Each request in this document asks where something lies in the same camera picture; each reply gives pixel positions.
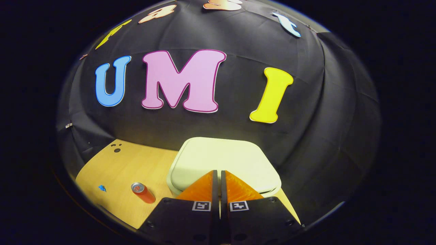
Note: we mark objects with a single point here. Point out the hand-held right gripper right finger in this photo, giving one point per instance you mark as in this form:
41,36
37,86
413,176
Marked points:
252,221

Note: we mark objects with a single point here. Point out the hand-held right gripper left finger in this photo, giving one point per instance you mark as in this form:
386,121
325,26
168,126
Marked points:
190,221

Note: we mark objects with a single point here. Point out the orange pop can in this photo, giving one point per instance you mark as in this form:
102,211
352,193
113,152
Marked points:
144,194

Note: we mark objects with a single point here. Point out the green desktop garbage bin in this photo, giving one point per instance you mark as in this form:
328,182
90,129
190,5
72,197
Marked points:
221,156

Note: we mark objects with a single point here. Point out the blue paper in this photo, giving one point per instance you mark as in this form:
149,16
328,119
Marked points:
102,188

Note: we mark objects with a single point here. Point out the black backdrop cloth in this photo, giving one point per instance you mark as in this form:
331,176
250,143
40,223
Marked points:
306,119

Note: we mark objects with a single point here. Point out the copper metal clip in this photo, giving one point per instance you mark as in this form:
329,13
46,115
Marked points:
83,56

